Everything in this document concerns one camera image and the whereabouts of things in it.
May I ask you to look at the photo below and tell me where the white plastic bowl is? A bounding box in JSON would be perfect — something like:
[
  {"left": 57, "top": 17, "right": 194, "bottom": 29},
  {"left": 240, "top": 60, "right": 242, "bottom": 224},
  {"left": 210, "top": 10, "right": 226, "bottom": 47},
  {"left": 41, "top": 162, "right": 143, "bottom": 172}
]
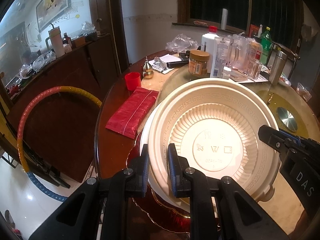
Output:
[{"left": 141, "top": 78, "right": 280, "bottom": 211}]

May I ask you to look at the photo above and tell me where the silver round turntable disc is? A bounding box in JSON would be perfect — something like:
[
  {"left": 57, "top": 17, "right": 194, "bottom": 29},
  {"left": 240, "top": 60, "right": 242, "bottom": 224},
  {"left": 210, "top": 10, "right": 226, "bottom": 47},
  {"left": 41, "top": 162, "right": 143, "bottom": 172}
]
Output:
[{"left": 276, "top": 107, "right": 298, "bottom": 132}]

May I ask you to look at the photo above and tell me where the gold glitter round placemat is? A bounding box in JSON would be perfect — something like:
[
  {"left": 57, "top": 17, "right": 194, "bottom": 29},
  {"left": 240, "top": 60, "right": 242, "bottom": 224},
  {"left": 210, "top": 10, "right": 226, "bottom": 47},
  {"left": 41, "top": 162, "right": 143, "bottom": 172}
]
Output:
[{"left": 257, "top": 90, "right": 309, "bottom": 138}]

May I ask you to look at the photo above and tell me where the red tissue packet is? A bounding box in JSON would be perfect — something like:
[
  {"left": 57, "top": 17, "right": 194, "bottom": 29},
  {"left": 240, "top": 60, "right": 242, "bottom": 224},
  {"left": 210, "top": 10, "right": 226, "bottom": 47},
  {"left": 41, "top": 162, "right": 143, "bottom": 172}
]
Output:
[{"left": 105, "top": 87, "right": 158, "bottom": 139}]

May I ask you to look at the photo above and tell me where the clear plastic food container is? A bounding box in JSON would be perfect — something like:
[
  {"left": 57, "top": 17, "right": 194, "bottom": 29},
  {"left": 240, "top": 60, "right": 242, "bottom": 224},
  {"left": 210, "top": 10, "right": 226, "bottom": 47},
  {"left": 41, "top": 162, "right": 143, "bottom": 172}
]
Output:
[{"left": 296, "top": 82, "right": 312, "bottom": 102}]

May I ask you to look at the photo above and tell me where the blue white food plate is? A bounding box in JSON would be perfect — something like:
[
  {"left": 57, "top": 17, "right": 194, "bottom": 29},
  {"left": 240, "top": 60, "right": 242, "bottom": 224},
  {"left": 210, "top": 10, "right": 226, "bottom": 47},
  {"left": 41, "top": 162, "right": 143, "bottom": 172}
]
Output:
[{"left": 278, "top": 73, "right": 291, "bottom": 87}]

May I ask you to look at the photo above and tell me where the small glass liquor bottle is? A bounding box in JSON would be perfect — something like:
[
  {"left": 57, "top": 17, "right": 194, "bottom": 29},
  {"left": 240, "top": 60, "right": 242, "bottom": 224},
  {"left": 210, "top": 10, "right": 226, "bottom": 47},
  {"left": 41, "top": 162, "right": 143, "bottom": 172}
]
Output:
[{"left": 248, "top": 60, "right": 263, "bottom": 80}]

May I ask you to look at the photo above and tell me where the steel thermos flask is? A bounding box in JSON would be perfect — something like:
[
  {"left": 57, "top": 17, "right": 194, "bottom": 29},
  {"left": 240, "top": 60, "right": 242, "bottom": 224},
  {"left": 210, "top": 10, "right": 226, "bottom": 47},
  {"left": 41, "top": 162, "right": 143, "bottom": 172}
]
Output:
[{"left": 268, "top": 50, "right": 287, "bottom": 86}]

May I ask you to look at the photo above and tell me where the white small pill bottle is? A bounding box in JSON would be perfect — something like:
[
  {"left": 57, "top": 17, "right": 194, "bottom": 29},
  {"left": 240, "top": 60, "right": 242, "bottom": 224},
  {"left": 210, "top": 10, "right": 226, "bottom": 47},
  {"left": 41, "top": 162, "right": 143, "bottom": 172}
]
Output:
[{"left": 222, "top": 66, "right": 232, "bottom": 80}]

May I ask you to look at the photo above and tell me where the red plastic cup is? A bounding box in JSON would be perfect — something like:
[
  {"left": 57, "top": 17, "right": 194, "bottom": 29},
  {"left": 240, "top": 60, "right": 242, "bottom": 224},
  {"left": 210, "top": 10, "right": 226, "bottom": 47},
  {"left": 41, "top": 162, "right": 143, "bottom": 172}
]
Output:
[{"left": 125, "top": 72, "right": 141, "bottom": 91}]

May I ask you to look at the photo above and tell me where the small gold gourd ornament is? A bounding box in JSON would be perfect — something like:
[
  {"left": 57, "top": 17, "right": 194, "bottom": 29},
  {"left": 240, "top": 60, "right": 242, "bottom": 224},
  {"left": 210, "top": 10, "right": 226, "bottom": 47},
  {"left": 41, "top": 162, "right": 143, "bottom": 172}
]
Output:
[{"left": 143, "top": 57, "right": 154, "bottom": 79}]

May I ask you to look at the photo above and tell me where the bagged red can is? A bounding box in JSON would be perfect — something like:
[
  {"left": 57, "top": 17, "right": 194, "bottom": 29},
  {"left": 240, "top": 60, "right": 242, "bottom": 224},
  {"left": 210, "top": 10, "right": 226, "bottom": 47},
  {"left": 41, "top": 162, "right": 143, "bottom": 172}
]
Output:
[{"left": 246, "top": 39, "right": 263, "bottom": 68}]

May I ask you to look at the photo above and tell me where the black remote control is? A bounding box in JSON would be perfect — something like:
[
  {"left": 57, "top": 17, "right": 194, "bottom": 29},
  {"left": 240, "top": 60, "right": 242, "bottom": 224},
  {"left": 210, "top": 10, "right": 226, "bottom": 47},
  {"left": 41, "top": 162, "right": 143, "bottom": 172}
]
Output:
[{"left": 167, "top": 60, "right": 189, "bottom": 69}]

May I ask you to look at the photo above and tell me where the green soda bottle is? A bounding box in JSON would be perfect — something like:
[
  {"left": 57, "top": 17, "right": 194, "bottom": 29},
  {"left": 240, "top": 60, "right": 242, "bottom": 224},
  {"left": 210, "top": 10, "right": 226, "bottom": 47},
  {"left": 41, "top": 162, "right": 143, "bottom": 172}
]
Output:
[{"left": 260, "top": 27, "right": 272, "bottom": 65}]

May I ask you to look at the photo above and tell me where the clear glass pitcher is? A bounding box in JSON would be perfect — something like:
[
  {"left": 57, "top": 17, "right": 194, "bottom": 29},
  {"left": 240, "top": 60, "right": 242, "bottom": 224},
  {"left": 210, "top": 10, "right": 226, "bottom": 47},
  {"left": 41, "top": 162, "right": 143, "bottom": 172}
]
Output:
[{"left": 226, "top": 34, "right": 253, "bottom": 72}]

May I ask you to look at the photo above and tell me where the brown lidded jar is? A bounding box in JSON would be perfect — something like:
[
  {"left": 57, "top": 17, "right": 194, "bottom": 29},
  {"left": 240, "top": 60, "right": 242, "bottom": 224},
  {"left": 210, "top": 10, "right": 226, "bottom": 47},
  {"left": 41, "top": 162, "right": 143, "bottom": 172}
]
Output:
[{"left": 188, "top": 50, "right": 210, "bottom": 77}]

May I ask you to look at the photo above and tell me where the crumpled clear plastic bag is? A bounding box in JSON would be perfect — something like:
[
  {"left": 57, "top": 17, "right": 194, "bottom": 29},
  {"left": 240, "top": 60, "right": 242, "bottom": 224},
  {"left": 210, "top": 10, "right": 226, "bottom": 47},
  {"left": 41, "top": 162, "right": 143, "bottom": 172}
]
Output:
[{"left": 165, "top": 34, "right": 199, "bottom": 53}]

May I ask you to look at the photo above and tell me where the white bottle red cap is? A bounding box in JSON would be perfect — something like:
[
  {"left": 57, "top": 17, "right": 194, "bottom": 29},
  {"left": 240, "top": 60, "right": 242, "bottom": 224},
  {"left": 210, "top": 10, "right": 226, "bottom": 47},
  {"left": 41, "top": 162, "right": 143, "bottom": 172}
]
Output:
[{"left": 201, "top": 25, "right": 231, "bottom": 78}]

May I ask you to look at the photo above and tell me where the multicoloured hula hoop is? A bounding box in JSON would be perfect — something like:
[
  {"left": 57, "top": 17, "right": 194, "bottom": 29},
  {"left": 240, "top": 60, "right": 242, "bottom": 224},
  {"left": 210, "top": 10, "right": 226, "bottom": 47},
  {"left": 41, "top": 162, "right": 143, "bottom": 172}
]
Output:
[{"left": 17, "top": 86, "right": 102, "bottom": 202}]

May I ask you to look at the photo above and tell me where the white roll on sill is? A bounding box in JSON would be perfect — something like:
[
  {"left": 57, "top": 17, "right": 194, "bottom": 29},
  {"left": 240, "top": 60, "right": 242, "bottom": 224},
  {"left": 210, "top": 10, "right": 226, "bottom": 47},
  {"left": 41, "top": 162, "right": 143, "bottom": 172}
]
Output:
[{"left": 220, "top": 8, "right": 228, "bottom": 30}]

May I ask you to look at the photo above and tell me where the white tumbler with handle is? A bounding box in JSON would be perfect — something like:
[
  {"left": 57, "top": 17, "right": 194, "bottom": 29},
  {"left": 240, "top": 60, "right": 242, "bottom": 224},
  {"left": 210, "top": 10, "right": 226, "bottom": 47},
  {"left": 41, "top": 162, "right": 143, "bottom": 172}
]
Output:
[{"left": 45, "top": 23, "right": 65, "bottom": 58}]

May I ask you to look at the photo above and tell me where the framed wall painting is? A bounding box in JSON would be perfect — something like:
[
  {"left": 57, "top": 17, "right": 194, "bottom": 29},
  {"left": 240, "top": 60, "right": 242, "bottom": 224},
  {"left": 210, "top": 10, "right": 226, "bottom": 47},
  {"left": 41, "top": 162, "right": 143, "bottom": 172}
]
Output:
[{"left": 36, "top": 0, "right": 71, "bottom": 32}]

